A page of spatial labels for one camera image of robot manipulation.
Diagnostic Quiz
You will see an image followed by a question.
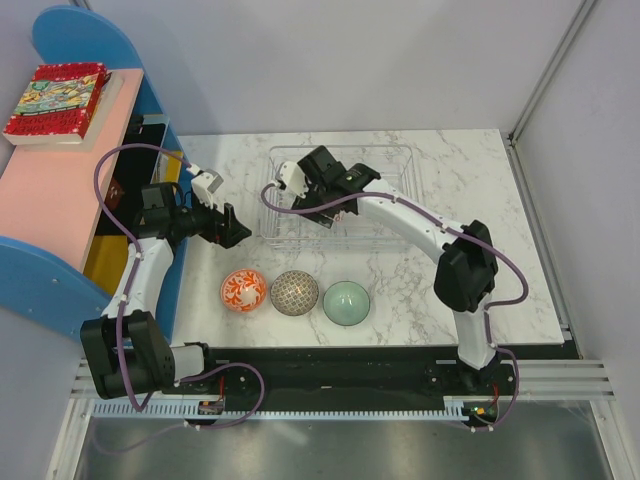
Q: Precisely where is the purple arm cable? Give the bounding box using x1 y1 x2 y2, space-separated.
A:
89 143 265 456
261 180 530 434

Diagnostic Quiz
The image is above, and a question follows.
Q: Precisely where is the brown patterned bowl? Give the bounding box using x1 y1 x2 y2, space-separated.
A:
270 270 319 317

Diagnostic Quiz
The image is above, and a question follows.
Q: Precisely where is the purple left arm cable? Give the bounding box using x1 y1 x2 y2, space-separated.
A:
89 143 265 456

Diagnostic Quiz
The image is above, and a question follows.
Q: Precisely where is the red illustrated book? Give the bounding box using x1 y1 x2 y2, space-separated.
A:
3 62 108 146

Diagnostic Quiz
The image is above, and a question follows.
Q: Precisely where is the pale green bowl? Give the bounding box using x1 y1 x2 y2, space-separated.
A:
323 281 371 327

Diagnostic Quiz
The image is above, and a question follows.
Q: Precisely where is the blue pink bookshelf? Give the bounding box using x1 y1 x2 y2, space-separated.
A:
1 5 165 341

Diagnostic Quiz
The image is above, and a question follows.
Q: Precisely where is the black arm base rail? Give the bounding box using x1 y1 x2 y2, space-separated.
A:
102 342 584 414

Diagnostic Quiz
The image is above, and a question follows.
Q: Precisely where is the beige book under red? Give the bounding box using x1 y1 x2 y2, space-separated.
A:
23 70 124 152

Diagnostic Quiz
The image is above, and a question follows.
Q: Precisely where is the white cable duct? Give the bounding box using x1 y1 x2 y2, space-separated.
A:
90 396 471 422

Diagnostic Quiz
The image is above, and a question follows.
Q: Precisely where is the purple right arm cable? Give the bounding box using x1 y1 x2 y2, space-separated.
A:
261 180 530 434

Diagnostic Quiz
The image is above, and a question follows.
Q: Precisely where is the yellow book on shelf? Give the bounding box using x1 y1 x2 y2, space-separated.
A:
82 148 185 301

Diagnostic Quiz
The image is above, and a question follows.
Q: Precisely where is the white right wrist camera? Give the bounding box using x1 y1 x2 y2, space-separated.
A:
276 161 308 198

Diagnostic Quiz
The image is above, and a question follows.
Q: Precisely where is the clear wire dish rack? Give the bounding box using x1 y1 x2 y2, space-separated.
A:
257 144 420 251

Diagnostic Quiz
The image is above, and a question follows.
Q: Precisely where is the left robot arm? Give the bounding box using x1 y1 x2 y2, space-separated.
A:
80 183 252 399

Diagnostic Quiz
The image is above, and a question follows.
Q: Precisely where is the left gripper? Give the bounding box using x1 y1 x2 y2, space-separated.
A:
170 190 250 249

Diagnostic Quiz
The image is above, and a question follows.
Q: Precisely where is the black book on shelf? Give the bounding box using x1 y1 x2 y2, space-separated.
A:
105 115 167 231

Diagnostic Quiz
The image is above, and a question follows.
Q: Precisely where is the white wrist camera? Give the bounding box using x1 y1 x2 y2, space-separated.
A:
191 169 224 210
276 161 308 198

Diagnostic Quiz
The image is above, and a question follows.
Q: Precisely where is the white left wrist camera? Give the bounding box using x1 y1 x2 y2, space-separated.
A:
191 169 224 210

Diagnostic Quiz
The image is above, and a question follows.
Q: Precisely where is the orange floral bowl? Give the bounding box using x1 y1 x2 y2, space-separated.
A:
220 269 268 313

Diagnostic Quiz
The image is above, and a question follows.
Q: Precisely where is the blue patterned bowl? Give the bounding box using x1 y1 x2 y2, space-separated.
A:
333 211 348 223

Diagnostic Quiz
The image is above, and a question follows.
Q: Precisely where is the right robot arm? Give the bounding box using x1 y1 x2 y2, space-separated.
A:
277 146 498 394

